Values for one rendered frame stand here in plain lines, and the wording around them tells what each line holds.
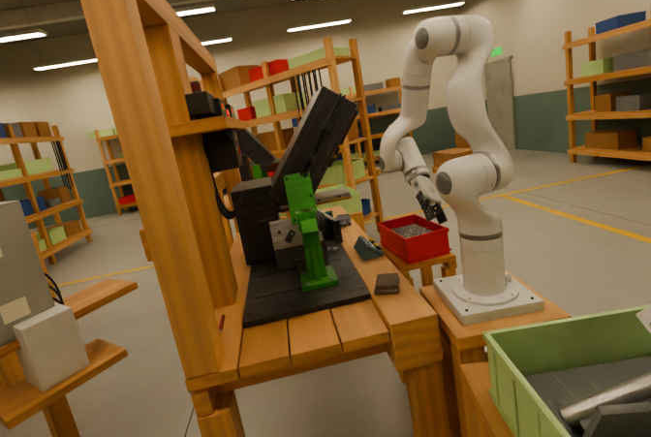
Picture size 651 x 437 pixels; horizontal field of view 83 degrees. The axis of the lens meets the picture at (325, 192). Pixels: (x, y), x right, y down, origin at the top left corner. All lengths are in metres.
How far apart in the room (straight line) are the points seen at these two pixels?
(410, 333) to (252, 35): 10.08
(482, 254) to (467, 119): 0.38
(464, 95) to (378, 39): 10.05
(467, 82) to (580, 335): 0.66
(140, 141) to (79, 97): 10.73
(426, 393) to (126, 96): 1.11
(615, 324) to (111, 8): 1.29
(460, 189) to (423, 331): 0.41
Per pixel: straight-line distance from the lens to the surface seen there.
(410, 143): 1.37
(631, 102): 6.92
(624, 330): 1.08
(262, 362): 1.10
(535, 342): 0.99
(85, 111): 11.61
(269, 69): 4.93
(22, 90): 12.32
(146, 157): 0.96
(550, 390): 0.99
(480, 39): 1.15
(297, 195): 1.57
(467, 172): 1.05
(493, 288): 1.21
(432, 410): 1.30
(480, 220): 1.12
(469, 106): 1.09
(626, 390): 0.76
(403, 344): 1.13
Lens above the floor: 1.47
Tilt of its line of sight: 11 degrees down
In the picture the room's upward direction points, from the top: 10 degrees counter-clockwise
